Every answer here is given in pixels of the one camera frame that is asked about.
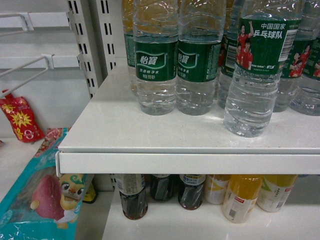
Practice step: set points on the teal snack bag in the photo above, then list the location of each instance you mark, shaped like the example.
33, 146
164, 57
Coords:
42, 205

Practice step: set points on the white green yellow bottle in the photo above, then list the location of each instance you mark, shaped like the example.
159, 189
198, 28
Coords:
275, 191

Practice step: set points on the white yellow bottle rear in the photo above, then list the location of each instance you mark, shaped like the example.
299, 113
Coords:
215, 187

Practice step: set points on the white water shelf board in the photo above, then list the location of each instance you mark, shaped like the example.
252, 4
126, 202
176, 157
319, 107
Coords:
112, 135

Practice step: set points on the dark tea bottle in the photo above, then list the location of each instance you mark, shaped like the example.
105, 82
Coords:
133, 196
191, 190
161, 187

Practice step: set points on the dark tea bottle middle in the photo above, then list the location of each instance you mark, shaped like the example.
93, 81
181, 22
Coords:
161, 187

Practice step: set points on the water bottle right rear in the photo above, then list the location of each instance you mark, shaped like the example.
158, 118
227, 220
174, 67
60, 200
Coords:
295, 63

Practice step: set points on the red snack packet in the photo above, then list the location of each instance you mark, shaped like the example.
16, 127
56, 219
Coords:
22, 118

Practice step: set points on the water bottle front tilted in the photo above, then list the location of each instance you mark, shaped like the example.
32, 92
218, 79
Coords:
254, 87

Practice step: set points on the dark tea bottle right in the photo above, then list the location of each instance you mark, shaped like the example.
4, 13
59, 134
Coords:
191, 190

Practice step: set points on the white perforated shelf upright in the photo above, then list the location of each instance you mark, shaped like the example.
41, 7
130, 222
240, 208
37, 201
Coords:
90, 20

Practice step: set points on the dark tea bottle left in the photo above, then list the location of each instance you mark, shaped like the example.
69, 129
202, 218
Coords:
133, 196

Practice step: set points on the orange yellow bottle front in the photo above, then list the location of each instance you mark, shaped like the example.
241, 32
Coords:
241, 196

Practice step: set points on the water bottle far right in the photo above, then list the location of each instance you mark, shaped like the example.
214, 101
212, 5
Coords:
307, 96

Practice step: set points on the white wire display hook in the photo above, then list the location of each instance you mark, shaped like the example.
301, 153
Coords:
48, 59

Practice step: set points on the water bottle left front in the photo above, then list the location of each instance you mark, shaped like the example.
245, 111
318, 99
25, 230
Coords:
155, 34

